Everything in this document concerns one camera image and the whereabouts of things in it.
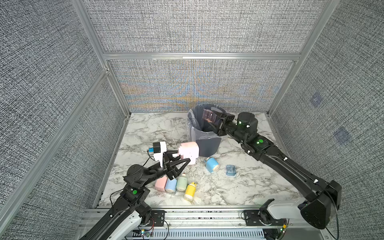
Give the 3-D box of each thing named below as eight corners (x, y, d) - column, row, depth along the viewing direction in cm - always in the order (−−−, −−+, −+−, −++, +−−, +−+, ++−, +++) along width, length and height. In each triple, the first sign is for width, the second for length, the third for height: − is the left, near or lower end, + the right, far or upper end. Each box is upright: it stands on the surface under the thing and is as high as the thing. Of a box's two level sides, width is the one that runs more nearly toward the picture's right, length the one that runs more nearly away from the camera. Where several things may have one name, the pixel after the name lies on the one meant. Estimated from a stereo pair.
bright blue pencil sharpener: (212, 175, 89) (213, 170, 84) (203, 166, 93) (204, 161, 87) (219, 168, 92) (221, 163, 87) (210, 160, 96) (211, 154, 90)
